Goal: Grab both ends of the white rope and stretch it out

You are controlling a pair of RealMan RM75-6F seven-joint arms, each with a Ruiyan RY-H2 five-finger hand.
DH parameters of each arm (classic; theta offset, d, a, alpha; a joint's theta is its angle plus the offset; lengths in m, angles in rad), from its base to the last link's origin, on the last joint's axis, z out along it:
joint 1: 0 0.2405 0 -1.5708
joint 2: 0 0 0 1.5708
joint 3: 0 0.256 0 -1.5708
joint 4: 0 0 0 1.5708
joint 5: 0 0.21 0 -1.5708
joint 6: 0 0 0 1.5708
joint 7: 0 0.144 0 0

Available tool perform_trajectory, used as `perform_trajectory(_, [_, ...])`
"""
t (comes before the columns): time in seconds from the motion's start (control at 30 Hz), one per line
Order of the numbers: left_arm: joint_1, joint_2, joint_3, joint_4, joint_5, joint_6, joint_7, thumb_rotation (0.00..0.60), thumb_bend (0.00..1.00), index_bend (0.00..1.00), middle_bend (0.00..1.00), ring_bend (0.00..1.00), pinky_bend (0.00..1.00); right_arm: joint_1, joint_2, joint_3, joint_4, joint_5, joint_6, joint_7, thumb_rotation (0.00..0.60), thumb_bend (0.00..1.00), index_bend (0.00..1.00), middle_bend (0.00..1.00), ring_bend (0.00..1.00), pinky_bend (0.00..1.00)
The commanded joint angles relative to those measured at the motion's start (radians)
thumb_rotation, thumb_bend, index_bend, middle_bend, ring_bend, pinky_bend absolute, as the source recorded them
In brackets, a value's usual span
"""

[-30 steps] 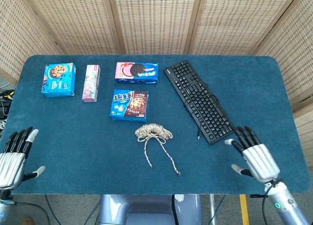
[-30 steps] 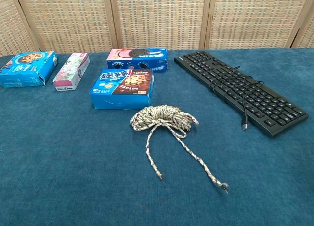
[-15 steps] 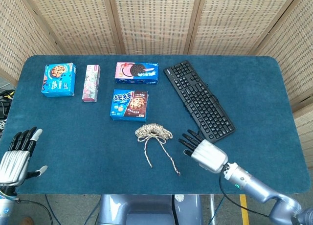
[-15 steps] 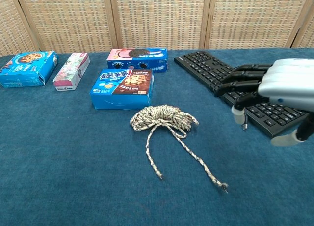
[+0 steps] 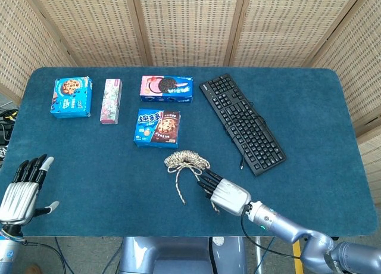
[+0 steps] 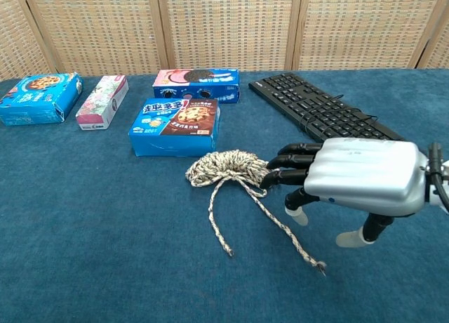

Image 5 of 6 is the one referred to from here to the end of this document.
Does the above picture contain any woven wooden folding screen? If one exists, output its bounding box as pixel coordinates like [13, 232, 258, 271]
[0, 0, 381, 203]

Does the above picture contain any pink and blue Oreo box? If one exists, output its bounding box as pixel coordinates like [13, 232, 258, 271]
[139, 75, 193, 103]

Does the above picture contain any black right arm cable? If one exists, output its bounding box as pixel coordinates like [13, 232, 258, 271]
[240, 205, 304, 260]

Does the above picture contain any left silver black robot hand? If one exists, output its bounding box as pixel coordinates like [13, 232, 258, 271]
[0, 154, 60, 227]

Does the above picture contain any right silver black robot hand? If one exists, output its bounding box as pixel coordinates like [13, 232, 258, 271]
[195, 169, 253, 217]

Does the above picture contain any thin black keyboard cable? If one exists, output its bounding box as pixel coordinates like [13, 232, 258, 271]
[224, 111, 268, 170]

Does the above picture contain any blue and brown cookie box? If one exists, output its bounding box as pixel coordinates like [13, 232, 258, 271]
[133, 108, 182, 149]

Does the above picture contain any black equipment with yellow cables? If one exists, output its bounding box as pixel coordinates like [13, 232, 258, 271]
[0, 107, 17, 158]

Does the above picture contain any black computer keyboard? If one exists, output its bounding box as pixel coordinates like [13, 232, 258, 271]
[198, 73, 287, 177]

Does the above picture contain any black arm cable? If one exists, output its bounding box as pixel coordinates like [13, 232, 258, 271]
[16, 239, 68, 274]
[240, 205, 304, 260]

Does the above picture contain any light blue cookie box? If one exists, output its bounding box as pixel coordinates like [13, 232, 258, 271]
[49, 76, 93, 119]

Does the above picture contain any beige braided rope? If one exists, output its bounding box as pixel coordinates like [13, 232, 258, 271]
[164, 150, 221, 214]

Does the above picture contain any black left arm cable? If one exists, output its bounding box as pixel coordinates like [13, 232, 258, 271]
[16, 239, 68, 274]

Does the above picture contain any blue-grey robot torso base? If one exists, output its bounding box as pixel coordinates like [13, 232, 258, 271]
[117, 236, 248, 274]

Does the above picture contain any blue felt table cover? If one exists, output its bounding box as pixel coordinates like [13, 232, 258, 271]
[0, 66, 379, 238]

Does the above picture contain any pink floral narrow box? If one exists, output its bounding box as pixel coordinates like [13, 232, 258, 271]
[99, 79, 123, 125]

